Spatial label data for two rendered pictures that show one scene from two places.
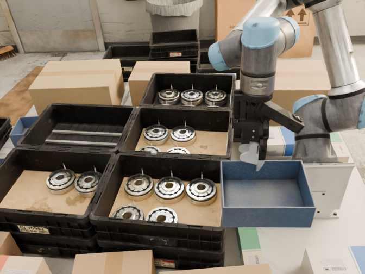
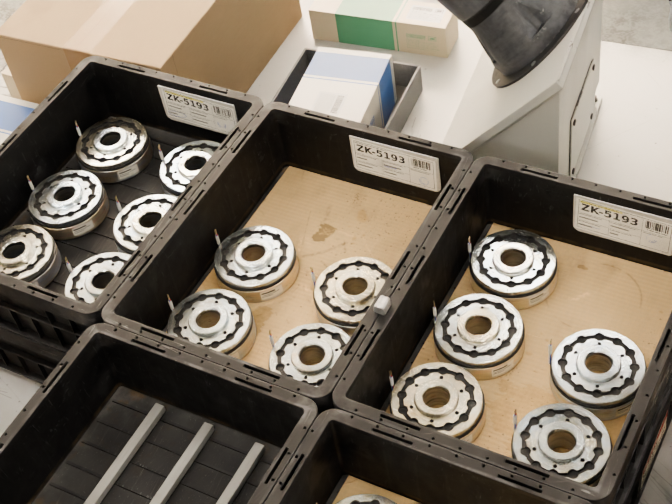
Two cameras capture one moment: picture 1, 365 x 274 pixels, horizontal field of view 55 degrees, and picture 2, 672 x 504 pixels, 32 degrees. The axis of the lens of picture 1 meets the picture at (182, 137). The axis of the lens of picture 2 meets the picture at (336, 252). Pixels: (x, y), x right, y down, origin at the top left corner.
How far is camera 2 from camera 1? 1.09 m
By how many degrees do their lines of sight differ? 48
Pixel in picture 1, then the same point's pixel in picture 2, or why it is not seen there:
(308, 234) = (627, 162)
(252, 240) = not seen: hidden behind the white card
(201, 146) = (318, 237)
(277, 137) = (342, 89)
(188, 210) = (561, 315)
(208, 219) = (606, 281)
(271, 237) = not seen: hidden behind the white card
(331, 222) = (607, 116)
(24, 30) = not seen: outside the picture
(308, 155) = (550, 12)
